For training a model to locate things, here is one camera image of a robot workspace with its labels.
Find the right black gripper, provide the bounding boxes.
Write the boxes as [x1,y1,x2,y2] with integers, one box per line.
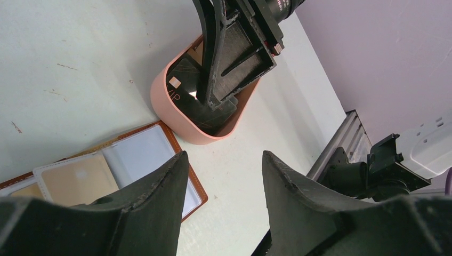
[192,0,304,109]

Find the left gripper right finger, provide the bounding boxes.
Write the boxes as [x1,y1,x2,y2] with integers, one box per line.
[262,150,451,255]

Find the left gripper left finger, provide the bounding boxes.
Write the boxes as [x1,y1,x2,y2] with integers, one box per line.
[1,151,189,255]

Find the brown leather card holder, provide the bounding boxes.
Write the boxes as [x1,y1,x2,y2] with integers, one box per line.
[0,120,209,223]

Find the dark card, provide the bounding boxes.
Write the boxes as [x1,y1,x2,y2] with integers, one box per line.
[166,54,238,135]

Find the pink oval tray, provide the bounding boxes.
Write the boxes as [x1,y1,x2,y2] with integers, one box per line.
[150,36,260,145]

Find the aluminium frame rail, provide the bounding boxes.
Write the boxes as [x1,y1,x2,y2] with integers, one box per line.
[306,110,372,181]

